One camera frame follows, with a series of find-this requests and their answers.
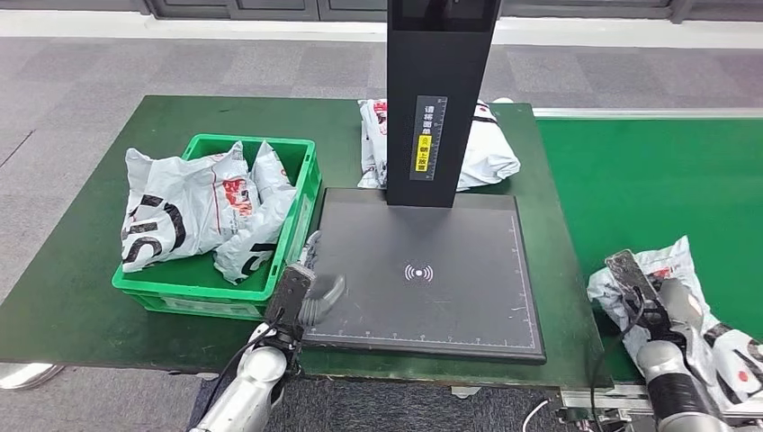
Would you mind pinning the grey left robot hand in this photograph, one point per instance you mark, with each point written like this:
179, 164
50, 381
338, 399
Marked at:
325, 304

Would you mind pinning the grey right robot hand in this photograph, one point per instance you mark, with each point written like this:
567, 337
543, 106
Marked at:
682, 304

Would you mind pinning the white parcel bag QR labels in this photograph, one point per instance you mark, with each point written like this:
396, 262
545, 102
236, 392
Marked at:
673, 262

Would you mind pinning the grey parcel bag small logo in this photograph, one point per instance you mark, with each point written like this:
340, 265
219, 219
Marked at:
268, 197

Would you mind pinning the white parcel bag black letters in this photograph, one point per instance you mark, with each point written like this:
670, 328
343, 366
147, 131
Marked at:
179, 197

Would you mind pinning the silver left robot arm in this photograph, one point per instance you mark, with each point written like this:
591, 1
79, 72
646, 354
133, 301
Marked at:
250, 387

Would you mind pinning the black inbound scanning machine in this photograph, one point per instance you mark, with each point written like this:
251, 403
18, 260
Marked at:
429, 262

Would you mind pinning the green conveyor belt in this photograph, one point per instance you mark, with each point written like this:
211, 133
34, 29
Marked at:
644, 191

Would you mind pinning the white parcel bag red print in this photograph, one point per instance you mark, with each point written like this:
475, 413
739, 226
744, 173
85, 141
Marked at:
492, 155

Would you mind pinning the green plastic crate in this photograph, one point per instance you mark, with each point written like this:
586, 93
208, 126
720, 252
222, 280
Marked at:
197, 286

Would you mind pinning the small white round object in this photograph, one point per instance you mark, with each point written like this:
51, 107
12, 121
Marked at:
502, 99

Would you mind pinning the shiny metal foot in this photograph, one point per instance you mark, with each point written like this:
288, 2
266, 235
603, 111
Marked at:
27, 375

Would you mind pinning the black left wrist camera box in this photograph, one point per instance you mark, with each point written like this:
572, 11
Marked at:
289, 301

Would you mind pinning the speckled right wrist camera box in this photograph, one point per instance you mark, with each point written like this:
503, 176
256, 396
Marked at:
629, 280

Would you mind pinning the white table bracket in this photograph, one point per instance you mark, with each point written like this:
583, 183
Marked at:
463, 392

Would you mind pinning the aluminium conveyor frame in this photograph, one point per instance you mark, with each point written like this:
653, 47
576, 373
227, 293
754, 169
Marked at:
596, 112

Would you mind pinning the grey glass partition frame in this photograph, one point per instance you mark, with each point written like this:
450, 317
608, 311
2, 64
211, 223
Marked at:
268, 9

